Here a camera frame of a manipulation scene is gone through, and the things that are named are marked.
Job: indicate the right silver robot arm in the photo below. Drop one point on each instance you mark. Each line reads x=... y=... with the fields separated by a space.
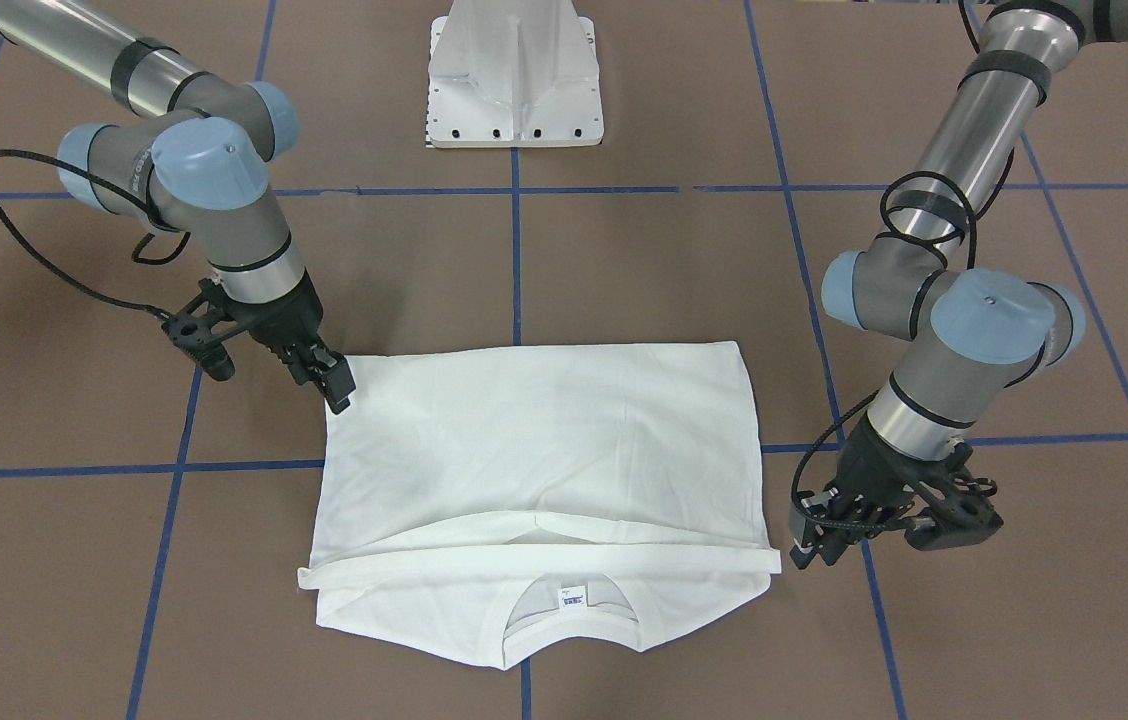
x=196 y=165

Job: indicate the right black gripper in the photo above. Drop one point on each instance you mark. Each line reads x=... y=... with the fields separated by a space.
x=286 y=319

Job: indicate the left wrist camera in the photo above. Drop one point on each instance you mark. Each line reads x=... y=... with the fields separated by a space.
x=957 y=510

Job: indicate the white printed t-shirt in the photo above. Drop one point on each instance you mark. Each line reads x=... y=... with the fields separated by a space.
x=484 y=504

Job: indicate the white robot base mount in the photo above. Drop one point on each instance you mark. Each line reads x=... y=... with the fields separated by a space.
x=513 y=75

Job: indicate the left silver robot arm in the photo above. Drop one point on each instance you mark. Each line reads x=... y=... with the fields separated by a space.
x=886 y=167

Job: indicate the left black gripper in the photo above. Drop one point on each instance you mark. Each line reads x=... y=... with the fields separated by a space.
x=868 y=466

